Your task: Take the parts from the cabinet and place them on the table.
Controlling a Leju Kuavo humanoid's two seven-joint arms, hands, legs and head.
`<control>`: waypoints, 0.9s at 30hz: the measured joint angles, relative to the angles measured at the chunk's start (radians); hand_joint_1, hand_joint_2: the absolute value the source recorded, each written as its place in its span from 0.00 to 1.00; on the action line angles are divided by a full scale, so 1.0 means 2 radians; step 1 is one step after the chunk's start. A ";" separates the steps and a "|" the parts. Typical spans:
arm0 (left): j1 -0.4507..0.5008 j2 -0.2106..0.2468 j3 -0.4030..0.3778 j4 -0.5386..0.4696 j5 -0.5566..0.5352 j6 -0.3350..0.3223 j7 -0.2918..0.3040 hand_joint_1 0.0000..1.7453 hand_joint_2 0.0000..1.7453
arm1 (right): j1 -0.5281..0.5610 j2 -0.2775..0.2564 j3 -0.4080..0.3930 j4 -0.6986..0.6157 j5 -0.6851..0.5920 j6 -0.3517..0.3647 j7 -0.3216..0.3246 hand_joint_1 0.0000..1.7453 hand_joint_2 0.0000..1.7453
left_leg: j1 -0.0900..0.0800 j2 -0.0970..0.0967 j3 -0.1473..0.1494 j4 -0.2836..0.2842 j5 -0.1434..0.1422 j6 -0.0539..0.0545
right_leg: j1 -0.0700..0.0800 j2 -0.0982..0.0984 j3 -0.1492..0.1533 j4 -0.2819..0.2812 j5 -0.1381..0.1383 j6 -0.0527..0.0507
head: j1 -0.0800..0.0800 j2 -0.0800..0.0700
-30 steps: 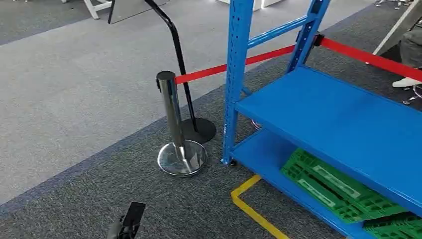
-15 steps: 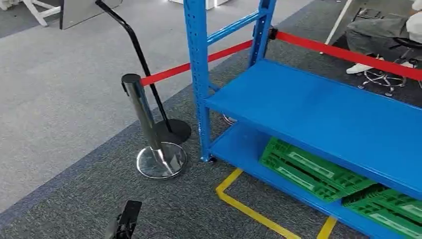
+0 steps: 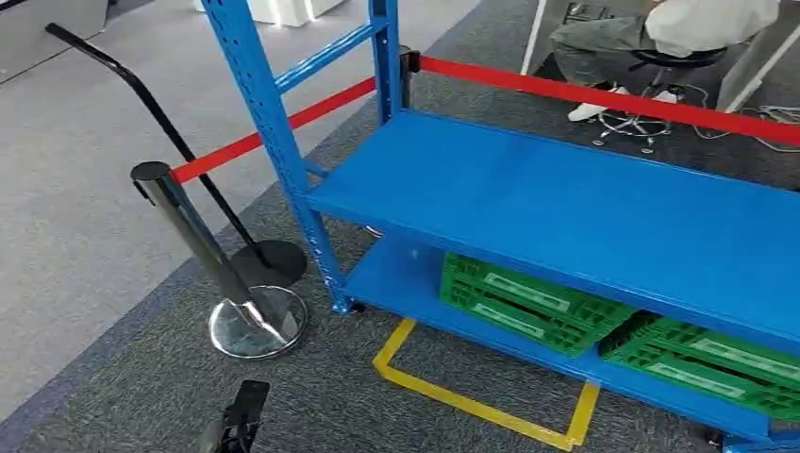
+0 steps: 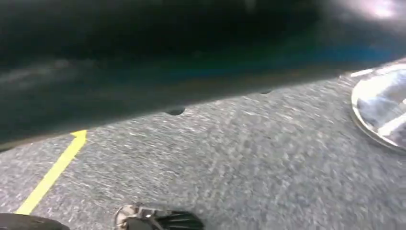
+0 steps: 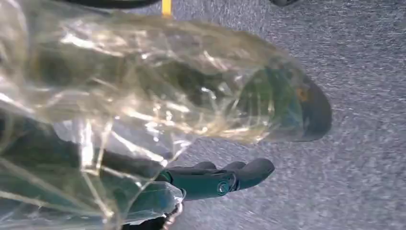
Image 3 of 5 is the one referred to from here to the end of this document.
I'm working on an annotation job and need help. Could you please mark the green plastic crate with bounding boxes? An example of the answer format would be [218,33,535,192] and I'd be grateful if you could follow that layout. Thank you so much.
[438,251,640,359]
[598,310,800,423]

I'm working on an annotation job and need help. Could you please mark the red barrier belt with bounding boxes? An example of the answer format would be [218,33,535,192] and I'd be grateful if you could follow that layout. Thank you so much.
[417,54,800,147]
[169,75,378,185]

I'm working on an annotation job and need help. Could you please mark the blue metal shelf rack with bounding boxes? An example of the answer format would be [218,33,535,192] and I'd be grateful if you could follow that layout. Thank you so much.
[199,0,800,453]

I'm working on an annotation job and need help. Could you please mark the white table leg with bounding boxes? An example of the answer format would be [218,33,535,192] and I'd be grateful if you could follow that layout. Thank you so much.
[714,24,800,115]
[519,0,549,77]

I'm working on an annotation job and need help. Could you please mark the black robot foot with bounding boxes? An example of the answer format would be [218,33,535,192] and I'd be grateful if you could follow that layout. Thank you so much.
[198,379,273,453]

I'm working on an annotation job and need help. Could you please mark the white block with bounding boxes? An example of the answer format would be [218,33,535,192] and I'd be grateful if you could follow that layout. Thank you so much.
[192,0,349,28]

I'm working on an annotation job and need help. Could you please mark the black swivel stool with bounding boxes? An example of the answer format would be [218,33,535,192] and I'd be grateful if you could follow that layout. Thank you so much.
[590,47,730,157]

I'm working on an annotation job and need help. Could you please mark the person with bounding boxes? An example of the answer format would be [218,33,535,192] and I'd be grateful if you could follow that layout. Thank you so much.
[548,0,784,124]

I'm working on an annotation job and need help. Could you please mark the dark stanchion post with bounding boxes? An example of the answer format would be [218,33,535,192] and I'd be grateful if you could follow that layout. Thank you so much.
[398,45,423,111]

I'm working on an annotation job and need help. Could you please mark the chrome stanchion post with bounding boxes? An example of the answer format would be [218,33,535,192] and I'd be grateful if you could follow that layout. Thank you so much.
[129,160,310,361]

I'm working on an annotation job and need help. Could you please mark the black bent stanchion post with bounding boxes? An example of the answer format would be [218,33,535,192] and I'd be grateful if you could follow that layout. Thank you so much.
[43,22,309,290]

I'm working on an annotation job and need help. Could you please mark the grey floor cables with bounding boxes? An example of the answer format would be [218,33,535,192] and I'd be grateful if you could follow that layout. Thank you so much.
[686,82,800,155]

